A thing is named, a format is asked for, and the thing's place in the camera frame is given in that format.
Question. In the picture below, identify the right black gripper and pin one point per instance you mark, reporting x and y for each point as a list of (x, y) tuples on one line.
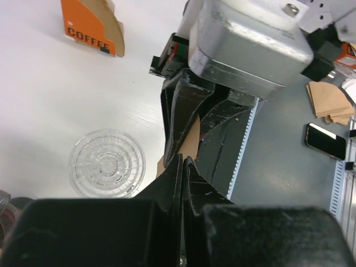
[(183, 96)]

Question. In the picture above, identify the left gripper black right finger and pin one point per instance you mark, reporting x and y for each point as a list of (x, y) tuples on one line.
[(220, 233)]

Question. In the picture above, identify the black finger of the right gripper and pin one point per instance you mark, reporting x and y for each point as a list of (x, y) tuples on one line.
[(219, 149)]

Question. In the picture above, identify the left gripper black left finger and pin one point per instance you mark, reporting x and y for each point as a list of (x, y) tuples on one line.
[(141, 231)]

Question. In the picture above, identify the clear glass crystal dripper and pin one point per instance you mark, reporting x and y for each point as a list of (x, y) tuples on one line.
[(106, 164)]

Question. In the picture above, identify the orange coffee filter box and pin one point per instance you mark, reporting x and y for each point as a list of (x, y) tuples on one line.
[(83, 26)]

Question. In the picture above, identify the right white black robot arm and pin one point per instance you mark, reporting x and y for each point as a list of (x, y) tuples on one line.
[(327, 25)]

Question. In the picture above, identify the loose brown filter pile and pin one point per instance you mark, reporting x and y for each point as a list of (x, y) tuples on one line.
[(330, 103)]

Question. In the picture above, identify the black smartphone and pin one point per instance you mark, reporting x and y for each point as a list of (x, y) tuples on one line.
[(325, 141)]

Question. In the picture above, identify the stack of brown filters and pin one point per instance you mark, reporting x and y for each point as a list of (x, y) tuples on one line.
[(113, 29)]

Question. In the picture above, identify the orange box in background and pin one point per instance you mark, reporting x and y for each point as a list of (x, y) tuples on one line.
[(347, 57)]

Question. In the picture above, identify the grey slotted cable duct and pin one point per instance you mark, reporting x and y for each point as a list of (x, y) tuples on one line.
[(241, 152)]

